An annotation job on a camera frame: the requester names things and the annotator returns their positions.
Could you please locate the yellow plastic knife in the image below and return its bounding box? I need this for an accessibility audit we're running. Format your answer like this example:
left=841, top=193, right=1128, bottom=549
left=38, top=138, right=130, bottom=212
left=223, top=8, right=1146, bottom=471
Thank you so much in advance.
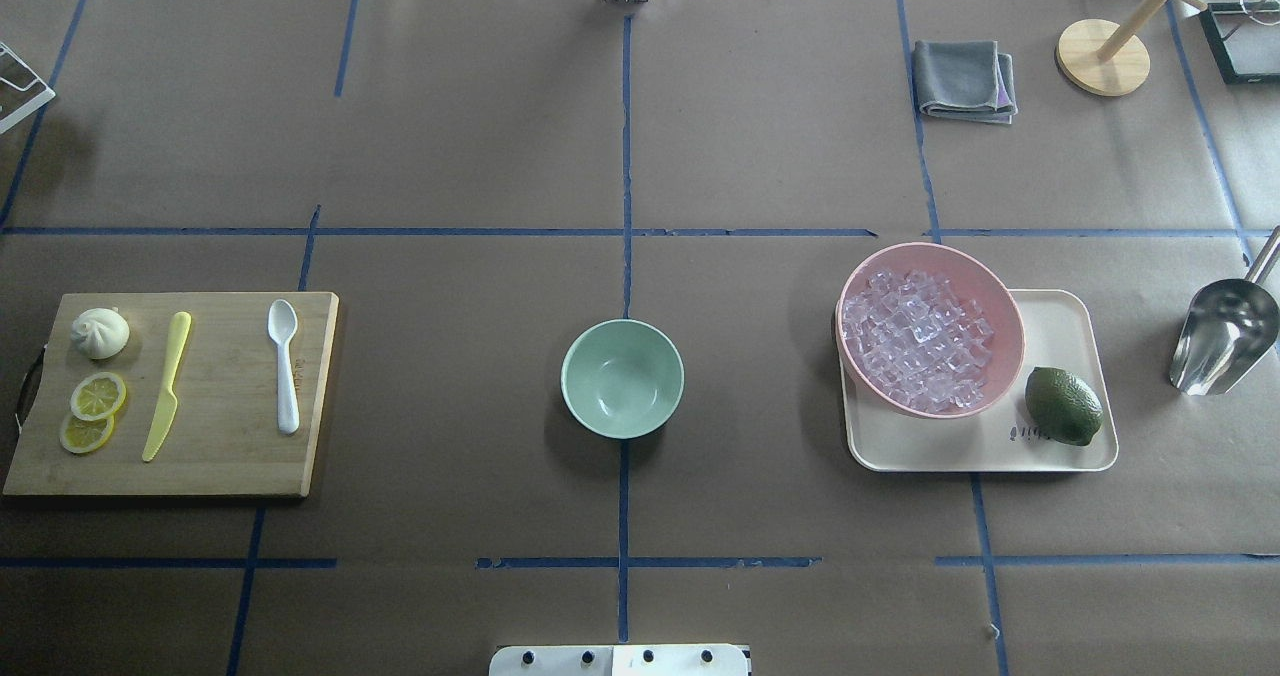
left=142, top=311, right=192, bottom=463

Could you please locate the metal ice scoop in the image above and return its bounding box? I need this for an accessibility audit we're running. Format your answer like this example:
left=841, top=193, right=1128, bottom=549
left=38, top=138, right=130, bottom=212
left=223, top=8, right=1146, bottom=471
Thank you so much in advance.
left=1169, top=228, right=1279, bottom=396

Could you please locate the white wire cup rack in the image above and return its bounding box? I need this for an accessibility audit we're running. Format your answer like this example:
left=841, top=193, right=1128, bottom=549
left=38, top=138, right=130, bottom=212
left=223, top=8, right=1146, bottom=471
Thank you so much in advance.
left=0, top=42, right=56, bottom=134

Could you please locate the white steamed bun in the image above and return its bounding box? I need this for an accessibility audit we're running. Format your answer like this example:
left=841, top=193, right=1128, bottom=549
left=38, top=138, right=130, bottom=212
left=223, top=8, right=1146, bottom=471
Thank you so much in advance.
left=70, top=309, right=131, bottom=360

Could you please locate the lower lemon slice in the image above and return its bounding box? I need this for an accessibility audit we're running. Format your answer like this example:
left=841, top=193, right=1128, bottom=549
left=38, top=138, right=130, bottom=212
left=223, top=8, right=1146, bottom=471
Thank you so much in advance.
left=59, top=414, right=116, bottom=455

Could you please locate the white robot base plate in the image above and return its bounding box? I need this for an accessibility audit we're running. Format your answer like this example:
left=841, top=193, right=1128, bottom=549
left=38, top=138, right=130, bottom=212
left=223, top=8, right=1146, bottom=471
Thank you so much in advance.
left=488, top=643, right=753, bottom=675

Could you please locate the wooden mug tree stand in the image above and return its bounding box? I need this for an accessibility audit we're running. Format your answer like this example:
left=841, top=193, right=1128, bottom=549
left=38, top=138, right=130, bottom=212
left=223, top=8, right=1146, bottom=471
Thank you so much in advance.
left=1053, top=0, right=1170, bottom=97

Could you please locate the bamboo cutting board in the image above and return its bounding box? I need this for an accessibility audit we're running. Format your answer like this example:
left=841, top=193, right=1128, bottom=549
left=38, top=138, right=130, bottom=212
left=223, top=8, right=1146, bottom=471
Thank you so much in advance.
left=4, top=292, right=339, bottom=498

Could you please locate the grey folded cloth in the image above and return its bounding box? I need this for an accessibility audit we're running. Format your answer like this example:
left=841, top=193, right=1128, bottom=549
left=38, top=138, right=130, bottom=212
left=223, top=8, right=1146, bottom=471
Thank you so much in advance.
left=911, top=41, right=1018, bottom=125

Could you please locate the cream plastic tray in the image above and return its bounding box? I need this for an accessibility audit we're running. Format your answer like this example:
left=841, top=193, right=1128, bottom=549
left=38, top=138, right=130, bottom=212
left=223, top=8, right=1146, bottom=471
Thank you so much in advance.
left=842, top=289, right=1119, bottom=474

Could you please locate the green bowl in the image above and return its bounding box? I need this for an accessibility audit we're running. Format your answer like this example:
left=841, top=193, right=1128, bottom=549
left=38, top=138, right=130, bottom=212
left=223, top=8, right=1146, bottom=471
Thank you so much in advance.
left=559, top=319, right=685, bottom=440

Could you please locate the pink bowl with ice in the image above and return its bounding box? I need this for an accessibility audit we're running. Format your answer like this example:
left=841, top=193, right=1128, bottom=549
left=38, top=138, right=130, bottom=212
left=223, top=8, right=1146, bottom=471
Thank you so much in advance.
left=835, top=242, right=1027, bottom=417

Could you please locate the white plastic spoon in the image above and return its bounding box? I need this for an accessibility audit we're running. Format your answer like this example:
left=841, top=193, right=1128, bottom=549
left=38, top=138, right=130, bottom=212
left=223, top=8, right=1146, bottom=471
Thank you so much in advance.
left=268, top=300, right=300, bottom=435

